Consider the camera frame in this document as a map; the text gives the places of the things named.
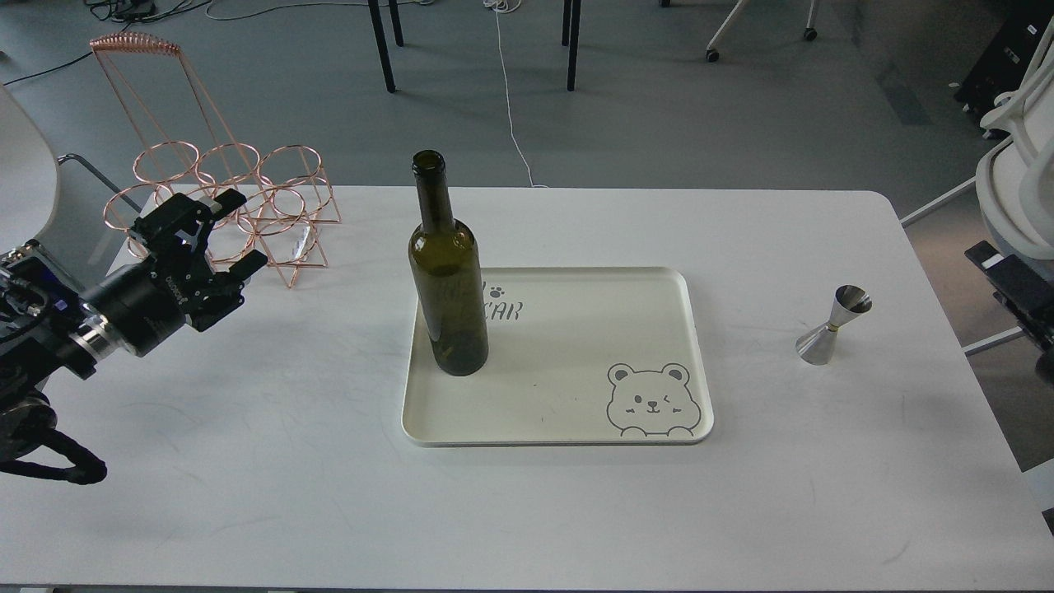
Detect white office chair right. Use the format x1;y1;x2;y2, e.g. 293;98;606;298
901;63;1053;356

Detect white floor cable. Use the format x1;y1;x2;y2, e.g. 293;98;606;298
483;0;549;189

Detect dark green wine bottle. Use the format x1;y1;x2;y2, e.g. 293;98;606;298
408;149;489;376

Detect steel double jigger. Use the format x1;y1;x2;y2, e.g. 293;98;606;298
795;285;873;367

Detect white chair left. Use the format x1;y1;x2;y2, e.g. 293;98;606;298
0;82;142;273

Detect copper wire bottle rack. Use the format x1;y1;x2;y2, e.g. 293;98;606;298
90;31;343;288

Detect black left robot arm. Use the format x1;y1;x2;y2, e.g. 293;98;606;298
1;189;268;485

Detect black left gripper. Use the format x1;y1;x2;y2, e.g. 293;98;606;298
82;189;268;357

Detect cream bear serving tray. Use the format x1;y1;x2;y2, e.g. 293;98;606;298
402;266;715;446

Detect black table legs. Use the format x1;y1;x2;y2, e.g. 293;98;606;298
365;1;584;96

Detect black box on floor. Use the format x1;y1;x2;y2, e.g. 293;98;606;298
954;1;1052;142

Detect white chair base casters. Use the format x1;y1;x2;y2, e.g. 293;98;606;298
645;1;829;72

